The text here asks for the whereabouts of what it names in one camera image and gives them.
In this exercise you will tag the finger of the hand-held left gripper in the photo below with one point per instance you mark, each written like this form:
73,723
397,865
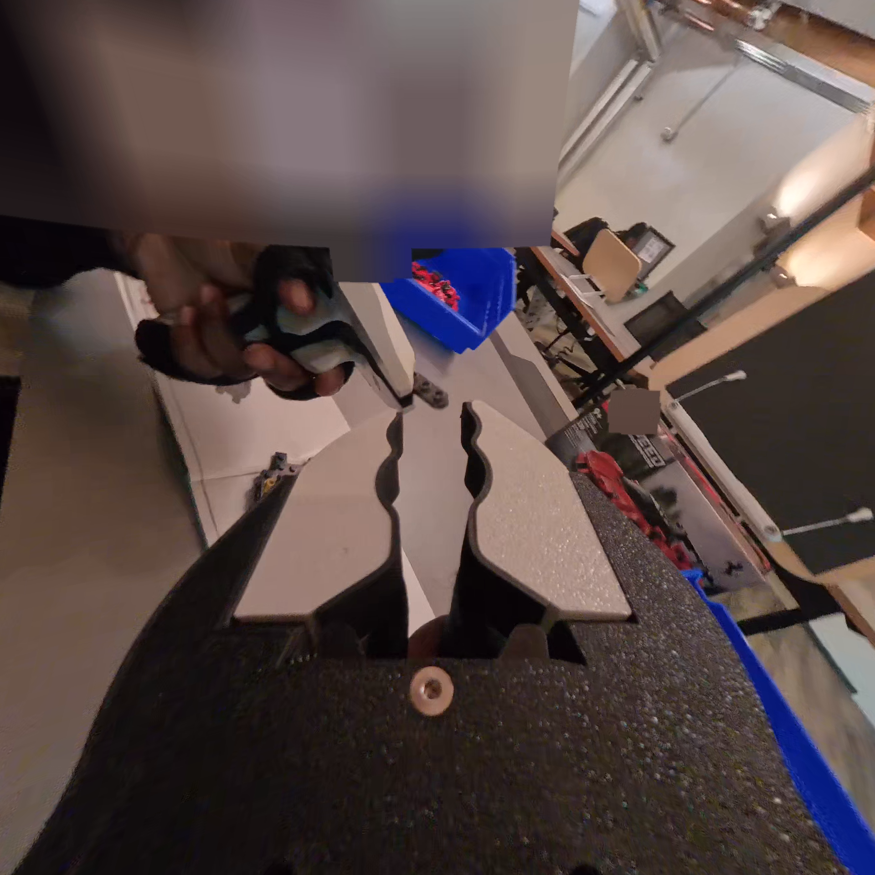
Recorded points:
374,383
383,328

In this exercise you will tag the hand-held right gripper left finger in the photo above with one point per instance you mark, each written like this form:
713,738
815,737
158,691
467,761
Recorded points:
321,540

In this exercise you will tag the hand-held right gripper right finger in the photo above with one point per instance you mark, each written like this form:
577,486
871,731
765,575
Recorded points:
547,533

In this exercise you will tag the grey three-hole lego plate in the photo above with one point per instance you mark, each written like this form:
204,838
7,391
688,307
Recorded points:
432,395

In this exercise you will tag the black lego model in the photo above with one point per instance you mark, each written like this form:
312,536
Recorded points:
277,468

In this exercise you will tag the white instruction booklet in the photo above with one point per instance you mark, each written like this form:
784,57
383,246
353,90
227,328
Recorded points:
273,424

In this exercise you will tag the pile of red lego pieces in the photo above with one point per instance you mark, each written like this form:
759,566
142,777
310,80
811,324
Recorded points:
434,281

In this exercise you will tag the person's left hand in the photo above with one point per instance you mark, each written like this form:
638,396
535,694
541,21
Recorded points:
205,328

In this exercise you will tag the person's right hand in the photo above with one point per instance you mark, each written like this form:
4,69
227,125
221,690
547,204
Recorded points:
427,637

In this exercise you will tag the blue storage bin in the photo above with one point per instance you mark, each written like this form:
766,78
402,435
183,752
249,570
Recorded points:
471,321
806,752

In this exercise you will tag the black red toy box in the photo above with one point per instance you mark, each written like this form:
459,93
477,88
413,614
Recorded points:
649,492

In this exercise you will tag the long wooden desk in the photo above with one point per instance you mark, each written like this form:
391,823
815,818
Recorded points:
581,311

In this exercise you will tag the wooden chair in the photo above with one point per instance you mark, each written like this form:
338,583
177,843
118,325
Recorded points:
612,263

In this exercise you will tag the black panel board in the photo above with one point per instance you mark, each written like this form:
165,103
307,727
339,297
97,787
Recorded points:
786,410

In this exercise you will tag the black pole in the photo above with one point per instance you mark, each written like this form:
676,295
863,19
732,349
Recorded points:
752,270

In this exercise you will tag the aluminium frame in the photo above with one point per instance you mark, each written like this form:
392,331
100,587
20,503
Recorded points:
639,65

